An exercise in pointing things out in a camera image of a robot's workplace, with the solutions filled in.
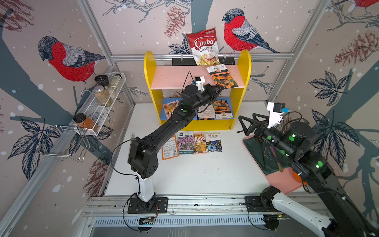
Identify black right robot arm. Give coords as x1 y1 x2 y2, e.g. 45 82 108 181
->
238 114 379 237

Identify blue flower seed bag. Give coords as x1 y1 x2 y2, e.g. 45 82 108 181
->
205 132 223 152

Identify red Chuba chips bag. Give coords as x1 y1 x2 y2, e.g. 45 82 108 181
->
186 28 220 66

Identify white text seed bag lower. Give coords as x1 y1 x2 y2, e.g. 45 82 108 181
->
197 105 216 120

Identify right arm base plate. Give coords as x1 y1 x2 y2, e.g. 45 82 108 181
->
244 196 281 212

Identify orange white seed bag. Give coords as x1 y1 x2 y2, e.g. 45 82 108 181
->
162 135 179 160

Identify orange flower seed bag lower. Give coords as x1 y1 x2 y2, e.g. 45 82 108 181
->
213 99 234 119

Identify silver lid spice jar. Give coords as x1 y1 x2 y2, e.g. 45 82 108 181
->
93 85 113 107

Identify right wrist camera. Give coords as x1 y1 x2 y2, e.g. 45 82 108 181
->
267 102 289 128

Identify orange flower seed bag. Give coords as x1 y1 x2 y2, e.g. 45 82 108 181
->
213 99 234 119
206 64 238 89

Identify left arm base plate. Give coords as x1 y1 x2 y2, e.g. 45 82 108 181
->
127 196 168 214

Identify orange flower seed bag top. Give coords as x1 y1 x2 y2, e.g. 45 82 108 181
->
206 64 238 89

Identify white wire spice rack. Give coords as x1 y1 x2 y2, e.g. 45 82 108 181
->
70 72 125 138

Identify market stall bag lower left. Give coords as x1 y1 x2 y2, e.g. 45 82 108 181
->
163 100 179 120

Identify black wall bracket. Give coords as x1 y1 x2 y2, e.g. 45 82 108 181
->
172 57 235 66

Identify pink tray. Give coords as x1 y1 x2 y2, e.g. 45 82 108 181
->
245 136 302 194

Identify black lid spice jar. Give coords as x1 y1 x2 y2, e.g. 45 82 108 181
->
94 75 116 99

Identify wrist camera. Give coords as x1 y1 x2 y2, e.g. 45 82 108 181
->
195 76 205 92
267 102 289 128

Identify yellow two-tier shelf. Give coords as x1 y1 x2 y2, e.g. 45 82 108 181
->
144 50 252 131

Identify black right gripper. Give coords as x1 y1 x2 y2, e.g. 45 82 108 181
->
239 112 297 161

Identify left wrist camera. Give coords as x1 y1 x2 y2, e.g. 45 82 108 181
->
195 76 205 92

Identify purple flower seed bag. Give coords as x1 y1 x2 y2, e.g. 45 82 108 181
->
177 131 194 155

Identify orange sauce jar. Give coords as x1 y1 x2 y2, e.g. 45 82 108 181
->
73 113 98 132

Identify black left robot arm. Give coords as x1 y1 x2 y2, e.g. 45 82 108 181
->
128 84 224 204

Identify chrome wire hook rack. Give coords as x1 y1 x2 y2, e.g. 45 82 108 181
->
34 124 91 163

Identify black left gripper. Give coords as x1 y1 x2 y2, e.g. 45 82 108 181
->
190 85 223 112

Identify market stall seed bag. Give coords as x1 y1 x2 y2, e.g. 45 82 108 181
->
193 131 207 155

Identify clear spice jar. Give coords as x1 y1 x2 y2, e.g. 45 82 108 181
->
110 74 122 89

